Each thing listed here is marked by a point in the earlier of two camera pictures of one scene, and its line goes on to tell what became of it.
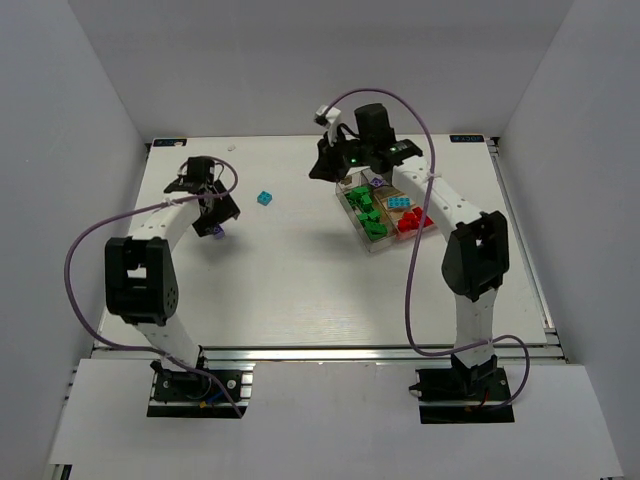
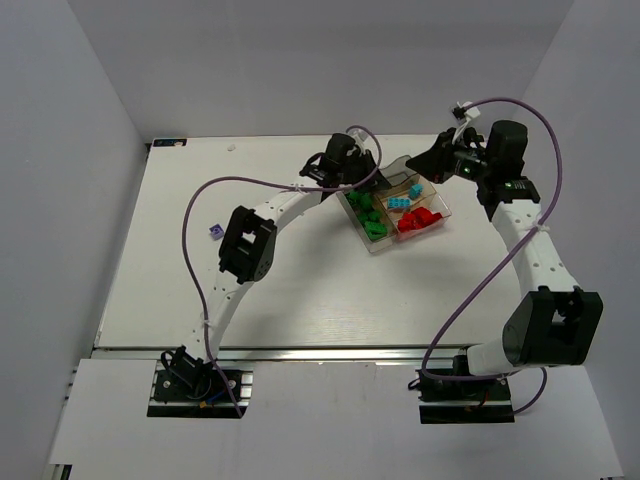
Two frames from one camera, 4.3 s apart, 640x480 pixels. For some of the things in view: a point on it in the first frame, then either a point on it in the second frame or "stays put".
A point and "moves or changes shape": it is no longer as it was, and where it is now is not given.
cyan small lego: x=264 y=198 moves or changes shape
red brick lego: x=408 y=222 stays put
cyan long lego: x=399 y=202 stays put
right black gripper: x=327 y=163 -> x=445 y=155
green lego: x=375 y=230 stays put
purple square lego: x=219 y=233 stays put
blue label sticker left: x=169 y=142 stays put
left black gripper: x=216 y=213 -> x=360 y=172
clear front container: x=409 y=225 stays put
